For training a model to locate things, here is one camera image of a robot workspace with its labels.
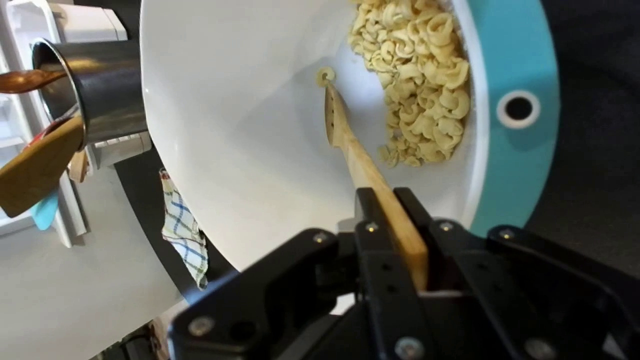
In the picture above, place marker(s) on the checkered dish cloth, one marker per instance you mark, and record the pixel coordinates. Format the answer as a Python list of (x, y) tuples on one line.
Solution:
[(182, 232)]

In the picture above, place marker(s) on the white plastic basket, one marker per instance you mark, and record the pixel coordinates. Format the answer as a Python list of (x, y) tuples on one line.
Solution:
[(66, 21)]

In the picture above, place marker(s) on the light wooden spatula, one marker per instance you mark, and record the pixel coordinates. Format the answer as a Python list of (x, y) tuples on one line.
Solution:
[(36, 166)]

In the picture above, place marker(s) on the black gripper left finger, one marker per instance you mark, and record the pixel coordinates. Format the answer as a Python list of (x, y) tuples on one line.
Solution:
[(287, 301)]

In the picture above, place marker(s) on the dark brown wooden spoon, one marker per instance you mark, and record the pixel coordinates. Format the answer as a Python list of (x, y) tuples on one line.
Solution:
[(31, 80)]

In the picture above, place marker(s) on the slotted wooden spoon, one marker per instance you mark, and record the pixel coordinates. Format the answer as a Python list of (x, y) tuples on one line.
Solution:
[(362, 166)]

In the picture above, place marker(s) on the steel utensil holder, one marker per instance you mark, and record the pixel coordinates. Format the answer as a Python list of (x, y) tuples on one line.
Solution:
[(107, 93)]

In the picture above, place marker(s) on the cooked macaroni pasta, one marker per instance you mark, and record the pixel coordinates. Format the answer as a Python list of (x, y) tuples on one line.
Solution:
[(421, 87)]

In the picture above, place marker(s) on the teal spatula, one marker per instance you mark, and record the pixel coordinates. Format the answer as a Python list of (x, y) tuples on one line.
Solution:
[(45, 212)]

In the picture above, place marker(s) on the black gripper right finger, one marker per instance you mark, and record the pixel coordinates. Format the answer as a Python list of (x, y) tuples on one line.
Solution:
[(533, 301)]

